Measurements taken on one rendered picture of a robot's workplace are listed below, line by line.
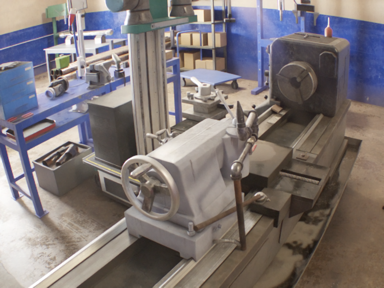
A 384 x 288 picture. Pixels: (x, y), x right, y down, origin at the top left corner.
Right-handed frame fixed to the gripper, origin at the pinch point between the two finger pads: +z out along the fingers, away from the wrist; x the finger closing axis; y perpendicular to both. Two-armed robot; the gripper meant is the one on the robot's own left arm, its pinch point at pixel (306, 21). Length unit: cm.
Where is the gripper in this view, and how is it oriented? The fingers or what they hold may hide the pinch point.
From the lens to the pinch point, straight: 260.1
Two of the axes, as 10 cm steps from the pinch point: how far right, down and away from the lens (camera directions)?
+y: 4.3, -4.0, 8.1
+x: -9.0, -1.6, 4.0
